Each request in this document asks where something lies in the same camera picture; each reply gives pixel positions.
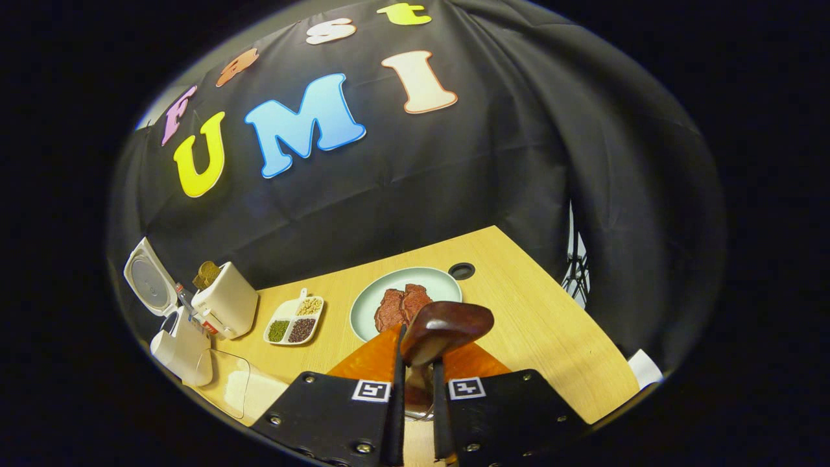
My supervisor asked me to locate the white divided bean dish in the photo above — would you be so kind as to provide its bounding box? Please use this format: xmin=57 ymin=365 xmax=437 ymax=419
xmin=263 ymin=289 xmax=324 ymax=346

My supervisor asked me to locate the pale green plate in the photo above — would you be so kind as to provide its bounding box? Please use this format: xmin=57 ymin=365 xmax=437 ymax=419
xmin=350 ymin=267 xmax=463 ymax=342

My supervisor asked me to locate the white toaster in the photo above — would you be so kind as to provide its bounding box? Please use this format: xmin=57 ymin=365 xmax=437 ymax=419
xmin=191 ymin=261 xmax=259 ymax=340

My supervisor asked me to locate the small bottle red label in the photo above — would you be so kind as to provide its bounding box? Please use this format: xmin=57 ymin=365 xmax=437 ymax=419
xmin=174 ymin=283 xmax=218 ymax=338

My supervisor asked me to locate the white rice cooker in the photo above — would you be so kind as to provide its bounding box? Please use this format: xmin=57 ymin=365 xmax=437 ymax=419
xmin=123 ymin=237 xmax=213 ymax=388

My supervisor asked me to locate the black backdrop cloth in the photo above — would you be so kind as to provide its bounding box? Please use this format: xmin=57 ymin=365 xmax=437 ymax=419
xmin=107 ymin=0 xmax=727 ymax=377

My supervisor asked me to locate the white sheet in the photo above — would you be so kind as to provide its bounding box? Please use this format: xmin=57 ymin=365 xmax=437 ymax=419
xmin=626 ymin=349 xmax=664 ymax=390

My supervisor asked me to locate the dark wooden spoon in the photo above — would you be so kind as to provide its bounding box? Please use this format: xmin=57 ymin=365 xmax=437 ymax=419
xmin=401 ymin=300 xmax=495 ymax=368

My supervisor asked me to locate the brown meat slice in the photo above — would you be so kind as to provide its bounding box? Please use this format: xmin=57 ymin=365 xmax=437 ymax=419
xmin=374 ymin=289 xmax=407 ymax=333
xmin=402 ymin=283 xmax=434 ymax=323

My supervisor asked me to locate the black tripod stand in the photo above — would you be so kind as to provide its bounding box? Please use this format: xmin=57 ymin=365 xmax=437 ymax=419
xmin=561 ymin=201 xmax=591 ymax=309

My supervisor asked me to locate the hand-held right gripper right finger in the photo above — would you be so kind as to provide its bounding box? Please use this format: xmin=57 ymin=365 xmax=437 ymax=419
xmin=431 ymin=341 xmax=591 ymax=467

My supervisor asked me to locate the clear rice tray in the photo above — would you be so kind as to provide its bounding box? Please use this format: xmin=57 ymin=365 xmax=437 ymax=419
xmin=195 ymin=349 xmax=290 ymax=426

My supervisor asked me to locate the clear chopstick holder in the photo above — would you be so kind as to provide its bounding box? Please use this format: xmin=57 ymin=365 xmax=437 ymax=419
xmin=405 ymin=363 xmax=435 ymax=422

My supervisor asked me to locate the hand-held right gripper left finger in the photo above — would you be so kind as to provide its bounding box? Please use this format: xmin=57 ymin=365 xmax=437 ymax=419
xmin=250 ymin=324 xmax=408 ymax=467

